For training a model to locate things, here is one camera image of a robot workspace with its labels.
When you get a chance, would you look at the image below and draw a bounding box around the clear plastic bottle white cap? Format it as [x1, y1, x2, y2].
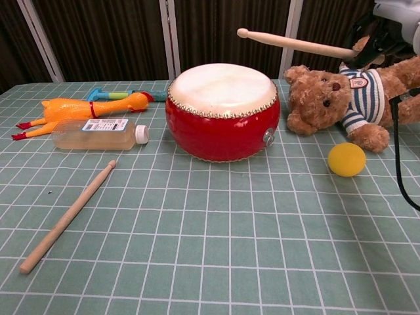
[52, 117, 150, 152]

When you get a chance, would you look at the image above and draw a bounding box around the brown teddy bear striped shirt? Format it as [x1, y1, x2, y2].
[283, 35, 420, 154]

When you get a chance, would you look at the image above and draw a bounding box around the wooden drumstick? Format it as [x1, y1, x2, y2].
[236, 28, 355, 57]
[18, 159, 117, 275]

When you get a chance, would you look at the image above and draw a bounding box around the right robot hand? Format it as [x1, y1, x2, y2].
[344, 0, 420, 69]

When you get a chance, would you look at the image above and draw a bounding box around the green checked tablecloth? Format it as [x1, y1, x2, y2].
[0, 78, 420, 315]

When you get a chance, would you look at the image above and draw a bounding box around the red drum with white skin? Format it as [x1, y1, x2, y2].
[165, 63, 282, 163]

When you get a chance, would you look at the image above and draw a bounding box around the yellow foam ball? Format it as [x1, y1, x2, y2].
[327, 142, 367, 178]

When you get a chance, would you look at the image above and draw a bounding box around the orange rubber chicken toy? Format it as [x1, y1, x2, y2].
[11, 91, 155, 140]

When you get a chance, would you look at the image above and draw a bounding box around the white partition post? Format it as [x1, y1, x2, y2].
[158, 0, 181, 81]
[280, 0, 305, 79]
[19, 0, 66, 83]

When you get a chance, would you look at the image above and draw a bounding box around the blue green water pump toy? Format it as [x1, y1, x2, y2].
[87, 87, 170, 103]

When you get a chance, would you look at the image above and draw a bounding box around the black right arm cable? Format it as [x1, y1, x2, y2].
[388, 94, 420, 211]

